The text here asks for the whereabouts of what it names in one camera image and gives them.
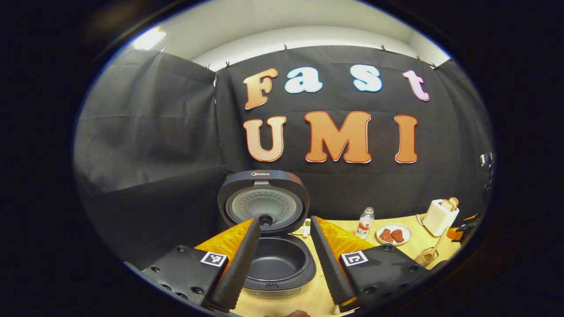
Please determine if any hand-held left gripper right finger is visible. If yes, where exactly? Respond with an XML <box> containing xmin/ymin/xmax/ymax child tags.
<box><xmin>310</xmin><ymin>216</ymin><xmax>447</xmax><ymax>309</ymax></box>

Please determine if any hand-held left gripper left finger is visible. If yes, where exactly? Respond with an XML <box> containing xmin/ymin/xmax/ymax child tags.
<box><xmin>125</xmin><ymin>217</ymin><xmax>262</xmax><ymax>311</ymax></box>

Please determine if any wooden spoon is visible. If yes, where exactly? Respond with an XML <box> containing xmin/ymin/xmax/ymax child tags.
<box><xmin>429</xmin><ymin>226</ymin><xmax>450</xmax><ymax>261</ymax></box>

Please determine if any black and silver rice cooker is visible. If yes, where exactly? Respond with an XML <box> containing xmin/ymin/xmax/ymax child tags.
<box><xmin>217</xmin><ymin>170</ymin><xmax>317</xmax><ymax>299</ymax></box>

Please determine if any white toaster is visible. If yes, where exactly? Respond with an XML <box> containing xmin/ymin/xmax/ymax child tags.
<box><xmin>422</xmin><ymin>199</ymin><xmax>460</xmax><ymax>238</ymax></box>

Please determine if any clear drink bottle red label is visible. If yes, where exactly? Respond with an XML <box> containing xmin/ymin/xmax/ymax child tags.
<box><xmin>356</xmin><ymin>207</ymin><xmax>375</xmax><ymax>240</ymax></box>

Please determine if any white round plate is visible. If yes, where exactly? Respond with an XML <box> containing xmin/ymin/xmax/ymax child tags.
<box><xmin>376</xmin><ymin>224</ymin><xmax>413</xmax><ymax>246</ymax></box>

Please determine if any black backdrop cloth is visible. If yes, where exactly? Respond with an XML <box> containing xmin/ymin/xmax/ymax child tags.
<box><xmin>74</xmin><ymin>44</ymin><xmax>495</xmax><ymax>269</ymax></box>

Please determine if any row of backdrop clips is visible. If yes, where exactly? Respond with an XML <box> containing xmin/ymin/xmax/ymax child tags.
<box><xmin>159</xmin><ymin>43</ymin><xmax>439</xmax><ymax>71</ymax></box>

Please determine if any ceiling light panel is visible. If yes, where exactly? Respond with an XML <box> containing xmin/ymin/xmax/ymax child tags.
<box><xmin>132</xmin><ymin>29</ymin><xmax>167</xmax><ymax>51</ymax></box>

